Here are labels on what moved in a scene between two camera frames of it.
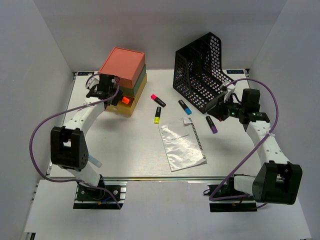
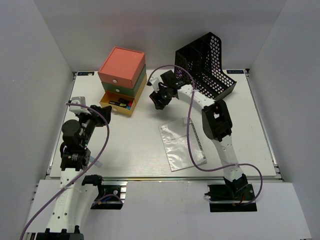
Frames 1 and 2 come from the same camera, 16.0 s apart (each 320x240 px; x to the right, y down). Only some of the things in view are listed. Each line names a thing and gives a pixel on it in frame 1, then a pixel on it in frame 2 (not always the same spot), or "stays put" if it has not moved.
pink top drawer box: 126,64 stays put
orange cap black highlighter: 125,100 stays put
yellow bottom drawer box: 127,109 stays put
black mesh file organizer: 197,76 stays put
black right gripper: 219,111 -> 156,97
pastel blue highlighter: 95,161 stays put
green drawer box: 131,92 stays put
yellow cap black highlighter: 157,115 -> 120,104
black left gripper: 117,97 -> 106,112
